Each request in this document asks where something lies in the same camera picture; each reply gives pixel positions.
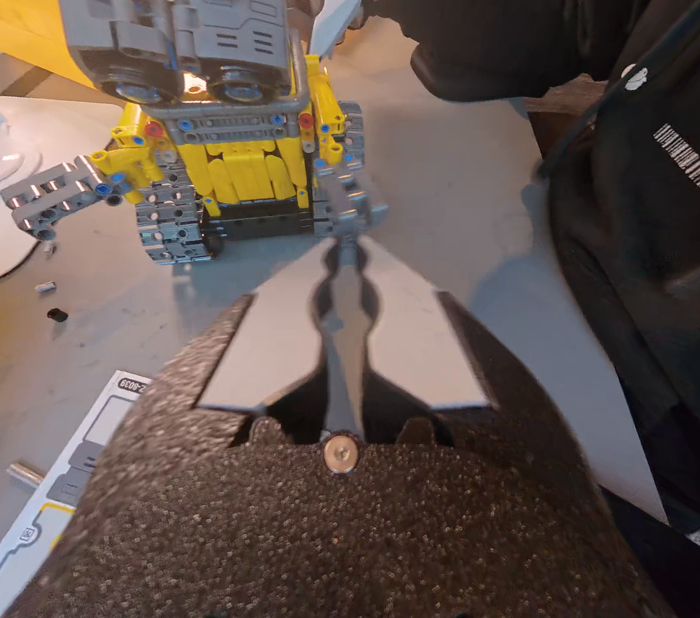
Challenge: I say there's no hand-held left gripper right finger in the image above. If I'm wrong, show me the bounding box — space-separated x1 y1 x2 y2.
350 238 491 437

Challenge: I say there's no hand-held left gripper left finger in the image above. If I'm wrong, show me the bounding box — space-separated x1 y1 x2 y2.
193 238 342 435

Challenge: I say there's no yellow grey brick robot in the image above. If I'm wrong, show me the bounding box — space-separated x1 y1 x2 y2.
0 0 390 266

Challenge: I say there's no white sticker sheet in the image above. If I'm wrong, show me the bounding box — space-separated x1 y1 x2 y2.
0 371 154 580

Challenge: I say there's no person's right forearm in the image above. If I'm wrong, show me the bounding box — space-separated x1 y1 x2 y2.
383 0 619 102

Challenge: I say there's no person's black hoodie torso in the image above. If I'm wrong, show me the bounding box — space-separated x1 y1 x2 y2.
538 0 700 618

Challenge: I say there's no white booklet stand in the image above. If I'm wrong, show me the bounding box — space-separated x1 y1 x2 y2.
0 112 44 277

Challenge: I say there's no silver metal axle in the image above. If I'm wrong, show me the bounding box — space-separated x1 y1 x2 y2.
5 462 45 488

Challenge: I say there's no yellow plastic bin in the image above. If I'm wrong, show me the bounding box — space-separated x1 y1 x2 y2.
0 0 148 99

